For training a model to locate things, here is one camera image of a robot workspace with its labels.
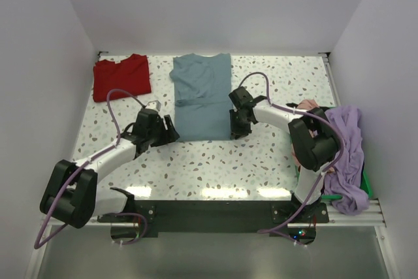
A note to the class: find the folded red t-shirt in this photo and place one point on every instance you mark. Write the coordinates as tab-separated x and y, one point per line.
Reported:
131	74

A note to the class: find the blue-grey t-shirt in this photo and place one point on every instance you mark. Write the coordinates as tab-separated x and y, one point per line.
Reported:
201	97

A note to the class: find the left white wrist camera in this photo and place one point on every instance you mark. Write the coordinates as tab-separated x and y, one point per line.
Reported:
154	105

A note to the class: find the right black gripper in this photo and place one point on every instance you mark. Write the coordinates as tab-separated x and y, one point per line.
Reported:
236	131

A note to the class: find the crumpled pink t-shirt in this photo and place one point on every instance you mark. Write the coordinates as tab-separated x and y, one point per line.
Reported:
308	104

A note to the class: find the crumpled lilac t-shirt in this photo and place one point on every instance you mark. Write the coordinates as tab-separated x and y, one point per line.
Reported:
349	161

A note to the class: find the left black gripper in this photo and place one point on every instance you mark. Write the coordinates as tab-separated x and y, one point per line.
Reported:
168	136

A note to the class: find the green plastic bin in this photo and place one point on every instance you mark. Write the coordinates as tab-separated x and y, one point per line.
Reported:
365	187

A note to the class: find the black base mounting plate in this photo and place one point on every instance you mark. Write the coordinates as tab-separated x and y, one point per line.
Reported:
213	216

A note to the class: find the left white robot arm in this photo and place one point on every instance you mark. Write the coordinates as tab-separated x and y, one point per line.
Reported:
71	194

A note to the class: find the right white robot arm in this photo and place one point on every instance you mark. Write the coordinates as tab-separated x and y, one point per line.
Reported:
315	142

